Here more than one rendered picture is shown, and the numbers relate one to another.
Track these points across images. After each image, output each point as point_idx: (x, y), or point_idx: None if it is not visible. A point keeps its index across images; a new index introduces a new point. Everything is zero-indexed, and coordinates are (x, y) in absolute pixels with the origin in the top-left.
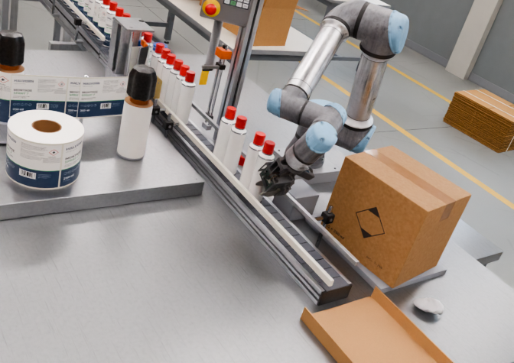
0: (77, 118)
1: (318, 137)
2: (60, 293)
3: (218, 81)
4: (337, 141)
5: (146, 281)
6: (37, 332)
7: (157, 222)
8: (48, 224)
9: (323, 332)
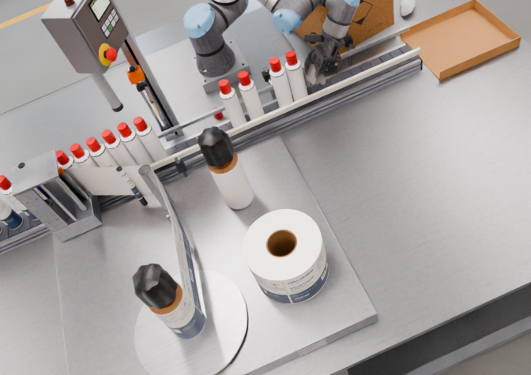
0: (170, 255)
1: None
2: (459, 234)
3: (152, 97)
4: (234, 20)
5: (425, 176)
6: (511, 241)
7: (337, 175)
8: (363, 259)
9: (461, 64)
